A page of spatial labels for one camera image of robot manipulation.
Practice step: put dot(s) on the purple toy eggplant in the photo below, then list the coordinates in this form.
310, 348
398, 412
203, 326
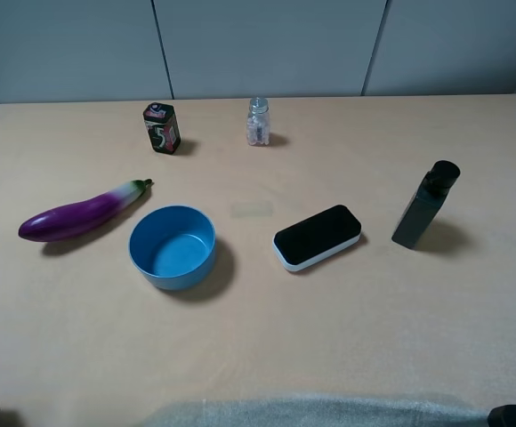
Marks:
73, 220

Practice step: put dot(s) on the black and white eraser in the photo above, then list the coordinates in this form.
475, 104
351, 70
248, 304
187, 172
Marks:
316, 238

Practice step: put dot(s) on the clear glass bottle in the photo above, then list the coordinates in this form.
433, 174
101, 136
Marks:
258, 122

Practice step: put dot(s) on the blue plastic bowl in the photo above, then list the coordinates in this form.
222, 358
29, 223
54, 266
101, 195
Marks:
174, 247

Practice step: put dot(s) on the black gum tin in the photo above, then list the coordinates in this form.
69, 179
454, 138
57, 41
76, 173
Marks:
162, 127

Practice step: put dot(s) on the dark pump bottle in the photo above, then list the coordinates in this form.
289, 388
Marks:
425, 203

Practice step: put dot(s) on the grey cloth at bottom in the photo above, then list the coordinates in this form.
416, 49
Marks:
319, 410

